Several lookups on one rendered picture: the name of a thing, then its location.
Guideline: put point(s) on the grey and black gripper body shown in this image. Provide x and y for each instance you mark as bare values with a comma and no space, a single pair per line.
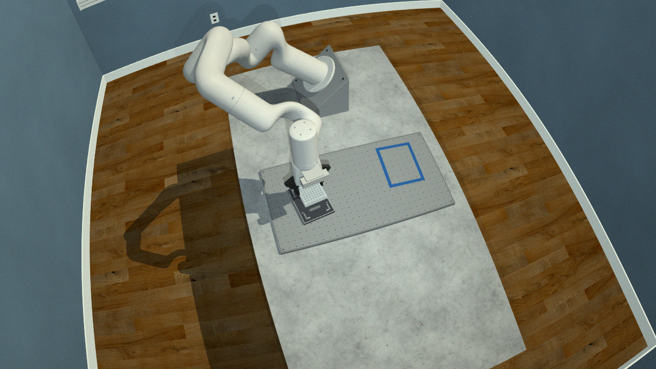
296,172

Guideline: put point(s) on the blue tape outline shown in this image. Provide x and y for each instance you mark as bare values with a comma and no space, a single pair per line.
385,171

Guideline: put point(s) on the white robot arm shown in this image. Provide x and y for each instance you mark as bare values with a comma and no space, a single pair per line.
206,65

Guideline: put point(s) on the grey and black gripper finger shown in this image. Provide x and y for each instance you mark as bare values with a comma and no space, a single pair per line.
325,167
291,184

